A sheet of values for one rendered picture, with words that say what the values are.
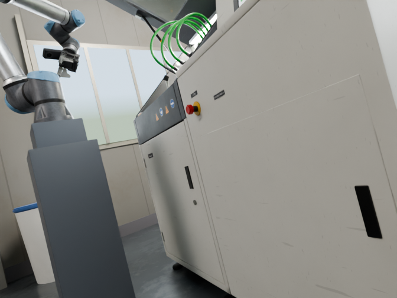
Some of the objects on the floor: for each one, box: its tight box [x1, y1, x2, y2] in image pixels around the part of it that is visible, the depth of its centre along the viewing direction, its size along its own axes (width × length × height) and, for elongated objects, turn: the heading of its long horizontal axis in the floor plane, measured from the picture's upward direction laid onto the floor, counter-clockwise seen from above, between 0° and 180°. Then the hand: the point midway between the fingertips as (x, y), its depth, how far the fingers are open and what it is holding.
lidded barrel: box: [12, 202, 55, 284], centre depth 208 cm, size 48×50×59 cm
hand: (58, 69), depth 121 cm, fingers open, 7 cm apart
